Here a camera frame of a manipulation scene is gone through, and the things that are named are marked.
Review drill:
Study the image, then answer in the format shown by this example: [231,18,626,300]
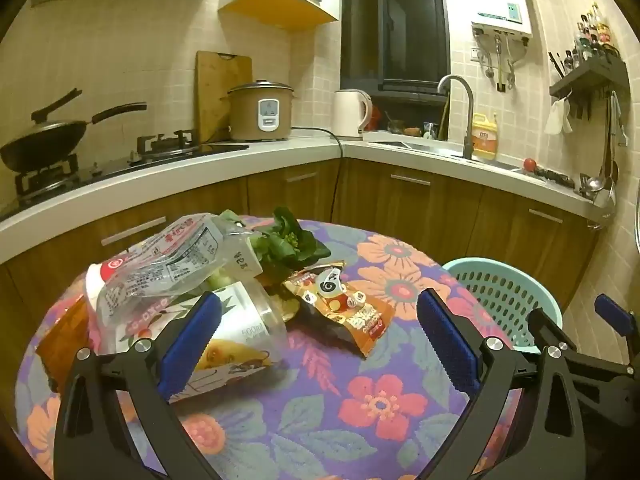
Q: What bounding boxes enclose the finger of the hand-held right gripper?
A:
[594,294,640,341]
[526,307,578,357]

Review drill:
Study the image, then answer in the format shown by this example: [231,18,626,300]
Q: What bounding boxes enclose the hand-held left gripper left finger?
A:
[52,290,223,480]

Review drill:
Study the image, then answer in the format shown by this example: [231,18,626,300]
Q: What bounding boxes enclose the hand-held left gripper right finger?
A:
[416,287,591,480]

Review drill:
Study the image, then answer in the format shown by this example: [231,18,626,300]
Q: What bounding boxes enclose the clear plastic bottle fruit label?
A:
[87,280,290,405]

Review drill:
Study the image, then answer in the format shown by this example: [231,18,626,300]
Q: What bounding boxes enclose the light blue perforated plastic basket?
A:
[442,257,566,356]

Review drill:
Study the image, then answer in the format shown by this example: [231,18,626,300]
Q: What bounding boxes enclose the clear printed plastic bag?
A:
[95,212,266,331]

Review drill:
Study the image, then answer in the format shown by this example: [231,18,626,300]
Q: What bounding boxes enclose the orange snack packet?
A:
[282,260,396,358]

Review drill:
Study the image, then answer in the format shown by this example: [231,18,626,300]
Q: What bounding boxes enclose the green leafy vegetable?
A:
[217,206,331,281]

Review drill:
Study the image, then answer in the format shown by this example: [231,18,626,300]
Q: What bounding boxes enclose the floral purple tablecloth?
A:
[15,215,531,480]

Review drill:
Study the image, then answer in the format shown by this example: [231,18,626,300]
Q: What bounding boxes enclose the orange brown wrapper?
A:
[35,295,96,396]

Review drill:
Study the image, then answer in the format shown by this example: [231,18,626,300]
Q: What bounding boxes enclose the hanging metal ladles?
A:
[580,90,627,231]

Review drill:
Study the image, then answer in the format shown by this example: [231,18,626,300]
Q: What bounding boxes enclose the dark utensil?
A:
[536,169,575,187]

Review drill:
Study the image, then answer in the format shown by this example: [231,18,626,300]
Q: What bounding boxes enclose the wooden kitchen cabinets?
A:
[0,157,601,321]

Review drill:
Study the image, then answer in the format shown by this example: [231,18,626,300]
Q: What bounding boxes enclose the black gas stove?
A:
[12,130,251,201]

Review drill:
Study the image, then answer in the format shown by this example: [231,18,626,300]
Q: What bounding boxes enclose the yellow detergent bottle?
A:
[471,112,500,161]

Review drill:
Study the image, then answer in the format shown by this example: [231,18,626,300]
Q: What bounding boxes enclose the white hanging cloth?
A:
[544,99,573,136]

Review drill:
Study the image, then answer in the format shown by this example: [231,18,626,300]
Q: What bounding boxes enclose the metal kitchen faucet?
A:
[437,75,476,160]

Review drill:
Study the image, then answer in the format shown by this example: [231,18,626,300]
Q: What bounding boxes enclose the beige rice cooker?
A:
[227,80,296,142]

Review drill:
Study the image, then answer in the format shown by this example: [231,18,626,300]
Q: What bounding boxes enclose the black wok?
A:
[0,102,148,173]

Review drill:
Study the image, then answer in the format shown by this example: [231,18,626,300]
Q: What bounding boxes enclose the white electric kettle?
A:
[333,89,373,140]

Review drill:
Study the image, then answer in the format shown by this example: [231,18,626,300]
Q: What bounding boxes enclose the wooden cutting board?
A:
[195,50,253,143]

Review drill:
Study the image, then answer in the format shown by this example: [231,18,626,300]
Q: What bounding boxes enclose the row of seasoning bottles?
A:
[575,2,615,56]

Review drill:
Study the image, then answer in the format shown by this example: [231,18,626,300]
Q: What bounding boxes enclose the dark window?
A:
[341,0,451,106]

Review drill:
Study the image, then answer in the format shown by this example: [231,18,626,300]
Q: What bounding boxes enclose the black power cable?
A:
[292,127,346,221]

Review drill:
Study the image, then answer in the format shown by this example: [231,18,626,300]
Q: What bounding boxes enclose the black wall spice rack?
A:
[549,57,630,111]

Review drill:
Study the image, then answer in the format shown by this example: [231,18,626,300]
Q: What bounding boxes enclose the black pan lid handle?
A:
[30,87,83,126]

